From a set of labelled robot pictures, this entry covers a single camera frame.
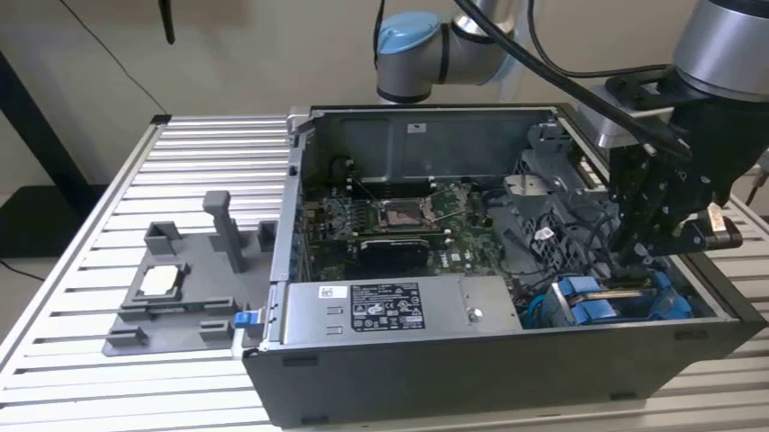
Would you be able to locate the silver CPU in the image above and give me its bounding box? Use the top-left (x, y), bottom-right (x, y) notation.
top-left (138, 265), bottom-right (182, 296)

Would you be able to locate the black PC case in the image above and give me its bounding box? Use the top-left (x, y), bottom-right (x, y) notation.
top-left (243, 102), bottom-right (769, 428)

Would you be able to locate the black graphics card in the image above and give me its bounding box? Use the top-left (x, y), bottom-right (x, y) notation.
top-left (357, 237), bottom-right (432, 266)

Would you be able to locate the CPU socket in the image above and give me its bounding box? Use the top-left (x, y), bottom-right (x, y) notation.
top-left (375, 197), bottom-right (438, 230)

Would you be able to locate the metal socket cover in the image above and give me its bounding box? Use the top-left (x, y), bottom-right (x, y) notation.
top-left (429, 185), bottom-right (477, 222)

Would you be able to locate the black RAM slot bank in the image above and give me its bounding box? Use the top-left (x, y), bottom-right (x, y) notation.
top-left (351, 175), bottom-right (438, 199)
top-left (311, 228), bottom-right (450, 242)

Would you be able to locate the black desk frame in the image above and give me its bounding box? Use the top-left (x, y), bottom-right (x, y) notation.
top-left (0, 49), bottom-right (103, 260)

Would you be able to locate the hard disk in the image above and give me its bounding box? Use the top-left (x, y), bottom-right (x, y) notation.
top-left (556, 274), bottom-right (696, 328)

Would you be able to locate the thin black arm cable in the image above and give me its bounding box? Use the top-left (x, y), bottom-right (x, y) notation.
top-left (528, 0), bottom-right (668, 78)

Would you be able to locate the blue wire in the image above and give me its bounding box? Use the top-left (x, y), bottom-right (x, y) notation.
top-left (520, 292), bottom-right (558, 328)

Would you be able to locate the green motherboard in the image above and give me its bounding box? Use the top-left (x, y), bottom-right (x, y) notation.
top-left (299, 177), bottom-right (518, 284)

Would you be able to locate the plain black wire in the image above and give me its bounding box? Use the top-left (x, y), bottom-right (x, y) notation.
top-left (573, 214), bottom-right (620, 283)

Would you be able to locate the grey parts rack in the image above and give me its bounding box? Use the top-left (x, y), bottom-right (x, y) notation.
top-left (102, 189), bottom-right (282, 359)

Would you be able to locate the thin metal locking lever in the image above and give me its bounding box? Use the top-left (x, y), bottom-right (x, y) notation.
top-left (350, 174), bottom-right (387, 209)

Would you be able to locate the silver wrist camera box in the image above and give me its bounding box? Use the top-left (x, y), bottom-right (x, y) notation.
top-left (592, 83), bottom-right (672, 149)

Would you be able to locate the black hanging strap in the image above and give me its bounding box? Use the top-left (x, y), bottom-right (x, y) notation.
top-left (156, 0), bottom-right (177, 45)

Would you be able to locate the grey metal disk bay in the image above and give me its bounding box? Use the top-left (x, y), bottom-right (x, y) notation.
top-left (501, 123), bottom-right (620, 289)

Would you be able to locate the black wire with white label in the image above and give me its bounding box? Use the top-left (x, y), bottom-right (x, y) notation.
top-left (528, 211), bottom-right (608, 271)

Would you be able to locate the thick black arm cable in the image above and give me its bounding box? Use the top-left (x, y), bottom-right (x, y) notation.
top-left (456, 0), bottom-right (692, 158)

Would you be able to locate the silver power supply unit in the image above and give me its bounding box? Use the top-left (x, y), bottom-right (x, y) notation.
top-left (282, 274), bottom-right (522, 346)

